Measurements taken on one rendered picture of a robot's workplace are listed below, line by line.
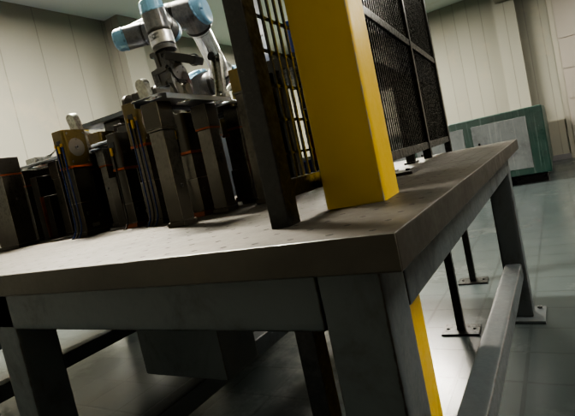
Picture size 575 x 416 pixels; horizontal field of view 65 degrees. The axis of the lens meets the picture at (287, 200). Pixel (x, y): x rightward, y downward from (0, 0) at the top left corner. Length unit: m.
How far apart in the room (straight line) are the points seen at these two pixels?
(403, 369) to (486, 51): 7.95
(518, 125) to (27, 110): 5.19
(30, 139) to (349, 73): 4.35
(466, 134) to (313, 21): 5.33
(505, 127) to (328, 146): 5.28
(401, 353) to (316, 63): 0.44
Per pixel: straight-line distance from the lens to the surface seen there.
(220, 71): 1.64
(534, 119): 5.95
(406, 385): 0.57
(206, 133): 1.22
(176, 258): 0.60
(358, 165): 0.71
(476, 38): 8.43
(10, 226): 1.93
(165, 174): 1.08
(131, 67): 5.60
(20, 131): 4.87
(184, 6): 1.99
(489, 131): 5.98
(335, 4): 0.74
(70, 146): 1.61
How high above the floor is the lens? 0.78
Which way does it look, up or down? 4 degrees down
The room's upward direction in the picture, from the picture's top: 12 degrees counter-clockwise
